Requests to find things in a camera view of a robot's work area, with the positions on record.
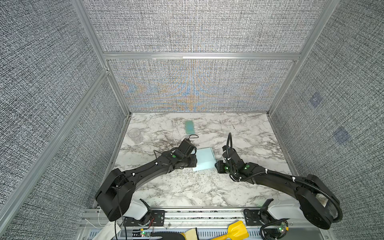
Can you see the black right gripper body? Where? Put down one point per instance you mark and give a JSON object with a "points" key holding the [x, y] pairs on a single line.
{"points": [[222, 168]]}

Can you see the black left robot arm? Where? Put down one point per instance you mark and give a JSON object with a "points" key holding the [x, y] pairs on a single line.
{"points": [[115, 196]]}

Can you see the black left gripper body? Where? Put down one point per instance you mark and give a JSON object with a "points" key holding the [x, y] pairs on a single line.
{"points": [[190, 162]]}

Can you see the aluminium front rail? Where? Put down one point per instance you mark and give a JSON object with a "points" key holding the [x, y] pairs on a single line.
{"points": [[176, 218]]}

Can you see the light blue paper box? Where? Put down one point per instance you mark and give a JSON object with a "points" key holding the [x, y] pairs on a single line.
{"points": [[205, 159]]}

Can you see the white cloth strip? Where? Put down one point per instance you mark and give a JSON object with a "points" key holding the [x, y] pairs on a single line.
{"points": [[108, 232]]}

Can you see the clear plastic cup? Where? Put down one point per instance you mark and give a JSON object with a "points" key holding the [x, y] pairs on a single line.
{"points": [[135, 135]]}

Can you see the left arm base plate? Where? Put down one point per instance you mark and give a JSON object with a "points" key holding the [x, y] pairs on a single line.
{"points": [[154, 217]]}

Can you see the yellow plastic scoop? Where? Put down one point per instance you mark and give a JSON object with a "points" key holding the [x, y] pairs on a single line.
{"points": [[236, 231]]}

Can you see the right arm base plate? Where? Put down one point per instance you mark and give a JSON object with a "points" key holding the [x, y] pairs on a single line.
{"points": [[257, 217]]}

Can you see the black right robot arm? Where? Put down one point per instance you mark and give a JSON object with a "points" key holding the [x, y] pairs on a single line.
{"points": [[317, 204]]}

